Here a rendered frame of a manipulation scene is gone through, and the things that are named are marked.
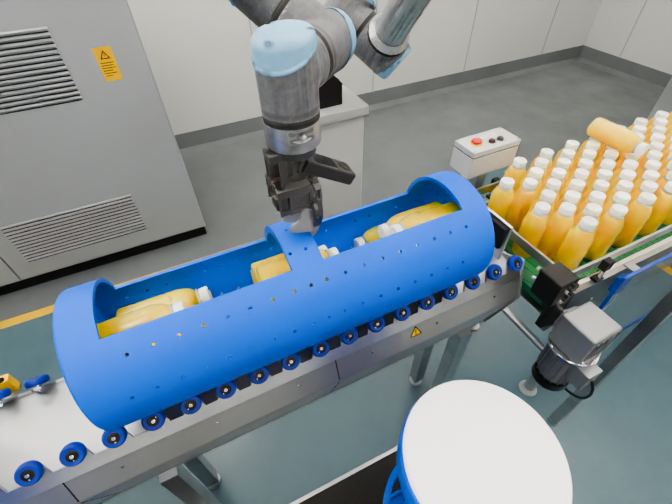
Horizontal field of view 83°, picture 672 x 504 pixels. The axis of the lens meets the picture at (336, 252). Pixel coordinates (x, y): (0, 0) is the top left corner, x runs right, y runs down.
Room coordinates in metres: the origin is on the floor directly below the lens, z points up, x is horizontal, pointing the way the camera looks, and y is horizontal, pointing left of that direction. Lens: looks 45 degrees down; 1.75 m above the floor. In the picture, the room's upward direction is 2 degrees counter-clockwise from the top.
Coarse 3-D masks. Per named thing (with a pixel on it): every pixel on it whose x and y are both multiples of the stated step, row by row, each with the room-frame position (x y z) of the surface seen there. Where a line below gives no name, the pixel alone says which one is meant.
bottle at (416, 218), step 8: (432, 208) 0.72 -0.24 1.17; (440, 208) 0.72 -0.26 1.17; (448, 208) 0.72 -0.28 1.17; (456, 208) 0.72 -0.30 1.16; (408, 216) 0.69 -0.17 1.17; (416, 216) 0.68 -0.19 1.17; (424, 216) 0.69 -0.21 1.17; (432, 216) 0.69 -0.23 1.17; (440, 216) 0.69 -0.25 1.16; (400, 224) 0.67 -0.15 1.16; (408, 224) 0.67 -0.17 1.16; (416, 224) 0.66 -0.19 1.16
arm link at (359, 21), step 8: (328, 0) 1.57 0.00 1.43; (336, 0) 1.54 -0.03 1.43; (344, 0) 1.53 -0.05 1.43; (352, 0) 1.53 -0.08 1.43; (360, 0) 1.53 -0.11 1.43; (368, 0) 1.54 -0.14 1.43; (344, 8) 1.52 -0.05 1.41; (352, 8) 1.52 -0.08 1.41; (360, 8) 1.52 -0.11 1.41; (368, 8) 1.54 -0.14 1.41; (352, 16) 1.50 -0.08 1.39; (360, 16) 1.50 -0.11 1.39; (368, 16) 1.51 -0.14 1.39; (360, 24) 1.49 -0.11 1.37; (360, 32) 1.48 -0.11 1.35
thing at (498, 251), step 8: (488, 208) 0.85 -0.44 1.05; (496, 216) 0.82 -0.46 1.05; (496, 224) 0.79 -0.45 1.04; (504, 224) 0.78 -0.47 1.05; (496, 232) 0.78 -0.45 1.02; (504, 232) 0.76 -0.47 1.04; (496, 240) 0.77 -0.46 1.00; (504, 240) 0.77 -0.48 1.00; (496, 248) 0.77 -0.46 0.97; (504, 248) 0.77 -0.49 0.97; (496, 256) 0.77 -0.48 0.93
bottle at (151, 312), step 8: (152, 304) 0.45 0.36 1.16; (160, 304) 0.45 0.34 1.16; (128, 312) 0.44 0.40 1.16; (136, 312) 0.43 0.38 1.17; (144, 312) 0.43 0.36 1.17; (152, 312) 0.43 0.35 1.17; (160, 312) 0.43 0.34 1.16; (168, 312) 0.44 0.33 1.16; (112, 320) 0.42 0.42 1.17; (120, 320) 0.41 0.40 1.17; (128, 320) 0.41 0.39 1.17; (136, 320) 0.41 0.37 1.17; (144, 320) 0.41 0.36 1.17; (104, 328) 0.40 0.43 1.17; (112, 328) 0.40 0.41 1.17; (120, 328) 0.40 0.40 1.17; (128, 328) 0.40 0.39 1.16; (104, 336) 0.38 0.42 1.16
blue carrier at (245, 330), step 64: (448, 192) 0.77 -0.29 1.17; (256, 256) 0.66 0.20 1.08; (320, 256) 0.52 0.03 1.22; (384, 256) 0.53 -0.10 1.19; (448, 256) 0.57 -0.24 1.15; (64, 320) 0.37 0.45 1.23; (192, 320) 0.38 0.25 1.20; (256, 320) 0.40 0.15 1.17; (320, 320) 0.43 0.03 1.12; (128, 384) 0.30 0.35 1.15; (192, 384) 0.32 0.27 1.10
